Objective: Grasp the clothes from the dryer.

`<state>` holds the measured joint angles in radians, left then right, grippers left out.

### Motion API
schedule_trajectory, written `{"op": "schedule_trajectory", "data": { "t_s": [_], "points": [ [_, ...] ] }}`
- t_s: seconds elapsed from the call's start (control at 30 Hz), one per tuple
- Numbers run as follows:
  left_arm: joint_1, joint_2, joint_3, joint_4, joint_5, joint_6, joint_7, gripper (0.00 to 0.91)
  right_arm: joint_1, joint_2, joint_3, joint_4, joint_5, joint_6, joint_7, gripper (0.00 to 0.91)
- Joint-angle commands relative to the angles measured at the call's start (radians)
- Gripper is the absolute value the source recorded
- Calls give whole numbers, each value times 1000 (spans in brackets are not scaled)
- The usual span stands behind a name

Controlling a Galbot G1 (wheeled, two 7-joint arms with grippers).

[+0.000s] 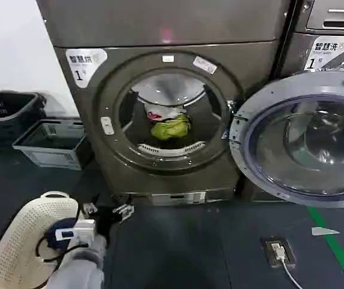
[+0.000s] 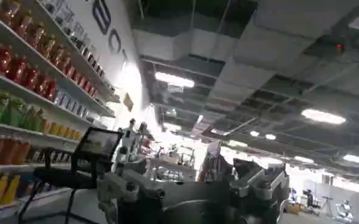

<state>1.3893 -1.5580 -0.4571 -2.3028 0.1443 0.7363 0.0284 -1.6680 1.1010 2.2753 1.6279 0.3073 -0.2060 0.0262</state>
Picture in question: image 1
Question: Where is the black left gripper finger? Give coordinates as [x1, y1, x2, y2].
[82, 194, 101, 216]
[111, 195, 136, 224]

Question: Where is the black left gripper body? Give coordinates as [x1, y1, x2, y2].
[94, 207, 121, 242]

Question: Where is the grey plastic basket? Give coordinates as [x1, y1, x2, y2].
[11, 119, 90, 172]

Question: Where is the cream perforated laundry basket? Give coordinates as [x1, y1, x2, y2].
[0, 190, 81, 289]

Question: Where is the green garment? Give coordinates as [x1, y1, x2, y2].
[150, 113, 192, 141]

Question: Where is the white and red garment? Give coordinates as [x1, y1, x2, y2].
[143, 101, 188, 123]

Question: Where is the black plastic basket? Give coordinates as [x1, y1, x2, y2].
[0, 92, 48, 140]

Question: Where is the white plug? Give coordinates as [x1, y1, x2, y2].
[269, 242, 286, 259]

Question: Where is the floor socket box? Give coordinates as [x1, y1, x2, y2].
[260, 236, 298, 267]

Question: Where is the grey dryer with open drum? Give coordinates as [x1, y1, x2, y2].
[36, 0, 284, 207]

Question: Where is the round glass dryer door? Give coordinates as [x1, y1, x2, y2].
[228, 69, 344, 208]

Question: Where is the white floor tape piece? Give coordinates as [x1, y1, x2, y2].
[311, 226, 340, 237]

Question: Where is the green floor tape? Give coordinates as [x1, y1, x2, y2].
[306, 206, 344, 289]

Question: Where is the grey dryer with number sticker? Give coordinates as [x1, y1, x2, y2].
[280, 0, 344, 203]

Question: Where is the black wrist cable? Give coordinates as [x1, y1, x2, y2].
[35, 234, 89, 263]

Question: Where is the white power cable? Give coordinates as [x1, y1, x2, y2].
[279, 255, 304, 289]

